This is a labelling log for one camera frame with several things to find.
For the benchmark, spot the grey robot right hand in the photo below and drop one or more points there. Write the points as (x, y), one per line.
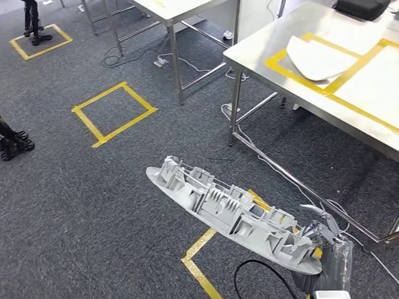
(338, 264)

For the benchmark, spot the grey plastic wheel hubcap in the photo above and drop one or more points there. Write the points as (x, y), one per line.
(224, 210)

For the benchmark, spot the steel workbench table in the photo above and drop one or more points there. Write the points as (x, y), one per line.
(374, 95)

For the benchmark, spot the white curved plastic part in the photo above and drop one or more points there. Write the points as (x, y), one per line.
(317, 62)

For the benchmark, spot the large yellow tape square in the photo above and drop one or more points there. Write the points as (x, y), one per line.
(364, 111)

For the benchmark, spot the yellow floor tape square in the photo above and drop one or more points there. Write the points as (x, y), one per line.
(93, 128)
(199, 247)
(40, 51)

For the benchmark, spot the small yellow tape square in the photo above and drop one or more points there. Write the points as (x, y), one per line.
(277, 66)

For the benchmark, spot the black zipped bag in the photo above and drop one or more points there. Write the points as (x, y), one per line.
(361, 8)

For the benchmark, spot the black humanoid robot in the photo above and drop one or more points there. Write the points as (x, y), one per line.
(15, 144)
(34, 24)

